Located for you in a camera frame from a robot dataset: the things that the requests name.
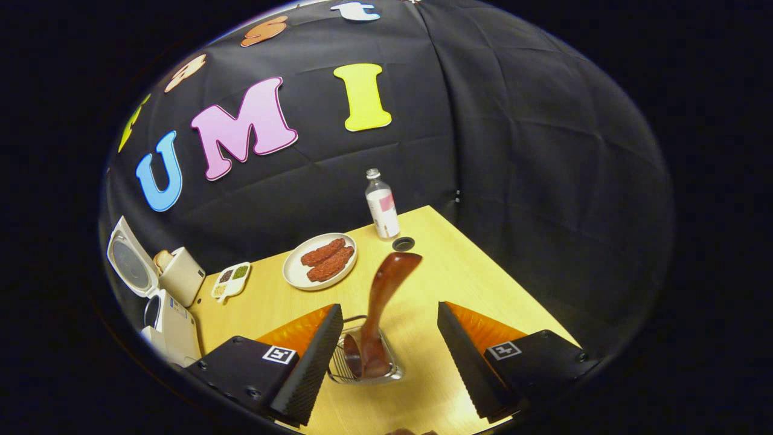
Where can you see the black backdrop cloth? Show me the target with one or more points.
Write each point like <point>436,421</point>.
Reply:
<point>543,151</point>

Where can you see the white round plate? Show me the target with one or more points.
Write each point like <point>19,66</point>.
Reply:
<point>295,275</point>

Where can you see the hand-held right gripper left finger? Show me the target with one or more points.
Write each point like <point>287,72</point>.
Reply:
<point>308,374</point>

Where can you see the clear bottle with pink label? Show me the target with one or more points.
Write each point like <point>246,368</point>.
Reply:
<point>383,211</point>

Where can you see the white divided grain dish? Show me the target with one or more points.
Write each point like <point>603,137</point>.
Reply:
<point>230,282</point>

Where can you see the white toaster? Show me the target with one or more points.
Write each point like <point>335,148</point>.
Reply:
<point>184,278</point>

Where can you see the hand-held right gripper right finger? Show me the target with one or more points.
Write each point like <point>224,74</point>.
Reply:
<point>468,362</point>

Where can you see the toasted bread slice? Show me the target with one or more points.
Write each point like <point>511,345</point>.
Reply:
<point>163,260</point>

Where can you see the white rice cooker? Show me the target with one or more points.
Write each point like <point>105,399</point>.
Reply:
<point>178,332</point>

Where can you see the brown wooden spoon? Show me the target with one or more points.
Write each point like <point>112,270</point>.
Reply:
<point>386,284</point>

